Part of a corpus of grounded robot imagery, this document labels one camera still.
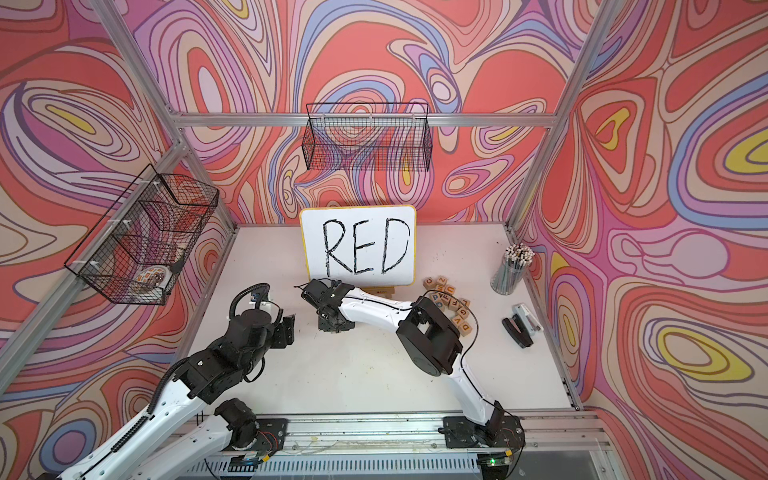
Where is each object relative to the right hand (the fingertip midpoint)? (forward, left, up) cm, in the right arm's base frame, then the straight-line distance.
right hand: (335, 331), depth 90 cm
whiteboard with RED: (+20, -12, +16) cm, 28 cm away
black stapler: (0, -58, -1) cm, 58 cm away
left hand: (-3, +10, +15) cm, 18 cm away
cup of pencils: (+13, -55, +11) cm, 58 cm away
